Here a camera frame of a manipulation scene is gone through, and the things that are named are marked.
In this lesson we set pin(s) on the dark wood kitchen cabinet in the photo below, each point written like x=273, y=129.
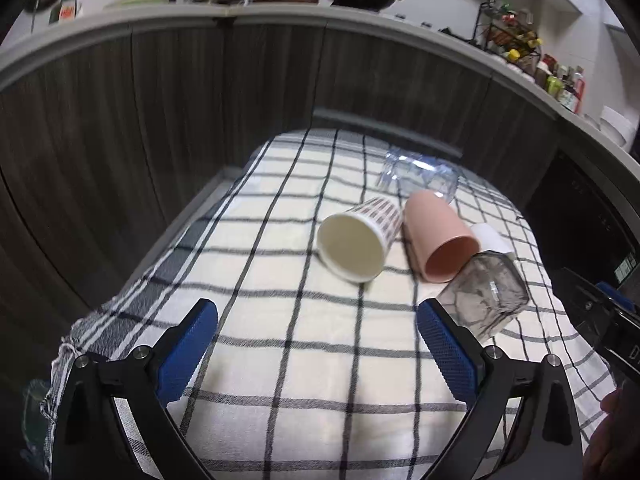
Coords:
x=175, y=110

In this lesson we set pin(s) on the white bowl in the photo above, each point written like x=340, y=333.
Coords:
x=616, y=125

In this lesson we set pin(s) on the patterned paper cup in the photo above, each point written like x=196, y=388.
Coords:
x=355, y=245

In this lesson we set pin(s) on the person's right hand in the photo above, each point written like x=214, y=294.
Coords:
x=617, y=435

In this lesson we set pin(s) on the pink plastic cup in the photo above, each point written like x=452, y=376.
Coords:
x=437, y=237

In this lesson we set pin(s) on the group of seasoning bottles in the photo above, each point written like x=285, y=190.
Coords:
x=562, y=85

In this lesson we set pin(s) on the black white checkered cloth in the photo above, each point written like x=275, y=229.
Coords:
x=300, y=360

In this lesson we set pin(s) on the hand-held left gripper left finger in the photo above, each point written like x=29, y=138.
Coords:
x=187, y=352

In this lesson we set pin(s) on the white cup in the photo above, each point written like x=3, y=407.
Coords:
x=492, y=240

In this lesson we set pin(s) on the clear plastic cup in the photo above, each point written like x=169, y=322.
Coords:
x=417, y=175

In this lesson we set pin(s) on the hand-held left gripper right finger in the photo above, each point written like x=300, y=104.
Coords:
x=446, y=355

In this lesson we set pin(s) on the black built-in oven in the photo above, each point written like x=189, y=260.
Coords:
x=580, y=210

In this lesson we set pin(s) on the grey faceted glass cup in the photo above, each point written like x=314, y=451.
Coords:
x=485, y=290

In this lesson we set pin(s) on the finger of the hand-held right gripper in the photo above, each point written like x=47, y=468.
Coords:
x=607, y=289
x=575, y=305

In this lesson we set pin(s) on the green red packet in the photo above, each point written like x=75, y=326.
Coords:
x=65, y=11

